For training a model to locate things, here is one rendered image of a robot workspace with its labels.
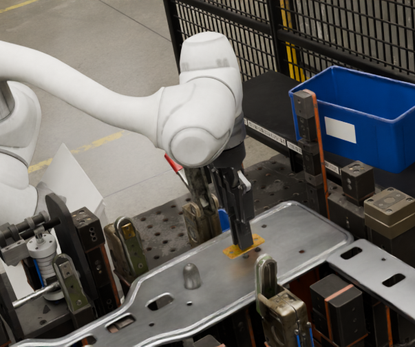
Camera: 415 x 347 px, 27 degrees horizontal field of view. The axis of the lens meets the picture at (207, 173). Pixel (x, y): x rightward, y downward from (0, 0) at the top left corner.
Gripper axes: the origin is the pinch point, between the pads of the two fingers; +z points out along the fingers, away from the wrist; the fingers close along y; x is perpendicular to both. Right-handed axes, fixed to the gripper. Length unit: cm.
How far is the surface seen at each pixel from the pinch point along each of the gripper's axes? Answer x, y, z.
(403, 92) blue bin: 52, -8, -7
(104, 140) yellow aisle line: 72, -265, 107
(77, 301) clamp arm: -32.9, -11.2, 5.7
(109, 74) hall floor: 114, -345, 107
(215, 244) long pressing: -2.2, -8.0, 6.5
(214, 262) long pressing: -5.8, -2.9, 6.4
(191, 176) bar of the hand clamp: -1.4, -14.0, -7.4
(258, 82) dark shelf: 47, -61, 4
